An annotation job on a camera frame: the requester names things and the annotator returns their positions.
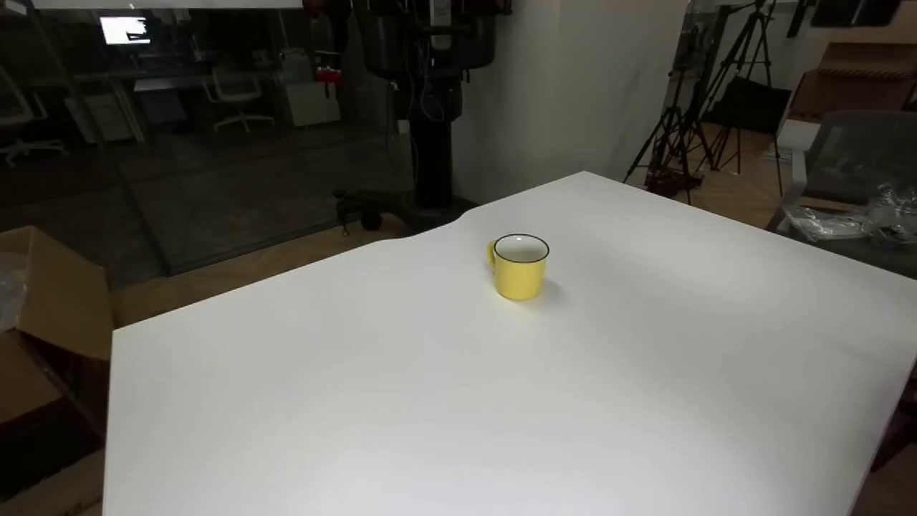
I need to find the yellow enamel mug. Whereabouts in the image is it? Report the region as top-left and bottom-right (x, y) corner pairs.
(486, 230), (554, 303)

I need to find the white paper table cover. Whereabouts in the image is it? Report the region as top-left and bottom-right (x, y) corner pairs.
(101, 168), (917, 516)

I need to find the small white drawer cabinet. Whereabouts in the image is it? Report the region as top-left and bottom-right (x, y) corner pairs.
(284, 76), (345, 132)

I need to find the white office chair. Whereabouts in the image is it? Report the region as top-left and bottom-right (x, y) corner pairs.
(204, 66), (280, 138)

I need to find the clear plastic bag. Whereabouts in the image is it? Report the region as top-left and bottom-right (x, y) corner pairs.
(786, 182), (917, 245)

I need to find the lit computer monitor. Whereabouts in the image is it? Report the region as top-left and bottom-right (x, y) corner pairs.
(97, 12), (157, 49)

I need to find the brown cardboard box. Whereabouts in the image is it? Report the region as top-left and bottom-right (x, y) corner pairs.
(0, 222), (117, 502)

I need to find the grey padded chair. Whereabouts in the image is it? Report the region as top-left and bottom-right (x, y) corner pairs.
(766, 106), (917, 280)

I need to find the brown wooden cabinet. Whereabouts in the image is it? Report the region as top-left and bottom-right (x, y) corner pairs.
(782, 35), (917, 125)

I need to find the red robot on black pedestal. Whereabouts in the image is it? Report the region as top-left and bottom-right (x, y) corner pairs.
(329, 0), (515, 238)

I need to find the black camera tripod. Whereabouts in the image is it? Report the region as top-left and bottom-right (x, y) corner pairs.
(622, 0), (782, 200)

